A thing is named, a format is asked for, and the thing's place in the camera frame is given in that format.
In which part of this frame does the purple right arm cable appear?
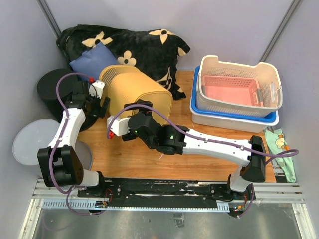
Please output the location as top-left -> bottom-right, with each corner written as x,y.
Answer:
107,104 -> 300,220

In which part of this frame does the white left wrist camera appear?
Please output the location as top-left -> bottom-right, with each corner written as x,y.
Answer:
88,77 -> 105,99

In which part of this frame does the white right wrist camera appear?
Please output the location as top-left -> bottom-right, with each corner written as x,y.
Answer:
107,116 -> 130,139

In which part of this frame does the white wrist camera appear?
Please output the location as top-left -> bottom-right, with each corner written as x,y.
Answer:
88,77 -> 105,99
107,116 -> 130,139

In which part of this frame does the black floral pillow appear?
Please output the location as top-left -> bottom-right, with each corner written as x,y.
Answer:
56,24 -> 190,100

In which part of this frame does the grey bucket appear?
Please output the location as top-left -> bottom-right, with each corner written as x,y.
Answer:
12,119 -> 93,178

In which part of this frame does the beige perforated basket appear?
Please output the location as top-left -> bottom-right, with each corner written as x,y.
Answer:
195,55 -> 283,118

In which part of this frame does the yellow slatted basket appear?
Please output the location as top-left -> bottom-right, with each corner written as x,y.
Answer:
99,65 -> 173,118

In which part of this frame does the right aluminium frame rail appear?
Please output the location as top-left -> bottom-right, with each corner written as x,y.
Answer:
260,0 -> 303,62

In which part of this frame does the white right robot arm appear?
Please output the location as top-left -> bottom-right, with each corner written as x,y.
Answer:
121,102 -> 266,199

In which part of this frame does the black large bucket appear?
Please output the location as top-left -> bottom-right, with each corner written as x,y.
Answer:
37,69 -> 98,131

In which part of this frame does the aluminium frame rail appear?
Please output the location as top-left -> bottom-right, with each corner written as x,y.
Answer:
36,0 -> 62,39
260,0 -> 303,62

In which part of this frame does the blue bucket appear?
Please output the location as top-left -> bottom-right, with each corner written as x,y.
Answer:
69,43 -> 119,80

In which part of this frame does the blue rimmed white tub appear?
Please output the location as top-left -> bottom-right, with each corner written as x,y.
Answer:
189,66 -> 279,133

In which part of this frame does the pink small tray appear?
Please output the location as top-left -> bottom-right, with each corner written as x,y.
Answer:
201,75 -> 264,107

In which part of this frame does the black mounting rail plate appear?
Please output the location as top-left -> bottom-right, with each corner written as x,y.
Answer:
77,178 -> 256,209

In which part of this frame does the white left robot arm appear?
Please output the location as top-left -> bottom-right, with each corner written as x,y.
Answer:
37,77 -> 110,197

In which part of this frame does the green cloth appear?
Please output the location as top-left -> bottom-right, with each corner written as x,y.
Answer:
264,129 -> 296,183

